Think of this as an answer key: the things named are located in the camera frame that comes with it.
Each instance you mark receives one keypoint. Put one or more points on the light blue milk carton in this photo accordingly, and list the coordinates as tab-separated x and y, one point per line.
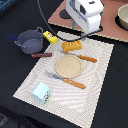
40	92

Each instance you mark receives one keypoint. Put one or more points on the grey pot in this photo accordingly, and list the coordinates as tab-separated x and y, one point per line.
31	41

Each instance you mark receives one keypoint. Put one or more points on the orange toy bread loaf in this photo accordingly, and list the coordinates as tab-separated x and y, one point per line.
69	46

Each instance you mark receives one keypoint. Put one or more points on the brown toy sausage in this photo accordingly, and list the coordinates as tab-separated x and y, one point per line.
39	55

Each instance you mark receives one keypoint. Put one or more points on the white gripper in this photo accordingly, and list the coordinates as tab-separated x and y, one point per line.
86	13

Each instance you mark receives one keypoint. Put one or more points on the knife with wooden handle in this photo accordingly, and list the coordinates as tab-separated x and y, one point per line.
80	56

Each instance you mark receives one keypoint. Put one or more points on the beige bowl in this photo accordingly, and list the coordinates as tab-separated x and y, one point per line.
123	16

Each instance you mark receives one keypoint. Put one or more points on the beige woven placemat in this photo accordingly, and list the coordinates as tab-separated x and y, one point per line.
66	101

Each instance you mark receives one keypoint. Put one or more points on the yellow toy butter box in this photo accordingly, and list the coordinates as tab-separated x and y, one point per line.
47	35

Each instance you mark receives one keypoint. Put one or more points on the fork with wooden handle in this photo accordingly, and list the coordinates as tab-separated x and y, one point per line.
66	80

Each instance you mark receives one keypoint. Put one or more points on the round wooden plate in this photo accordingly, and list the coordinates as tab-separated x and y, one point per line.
69	66

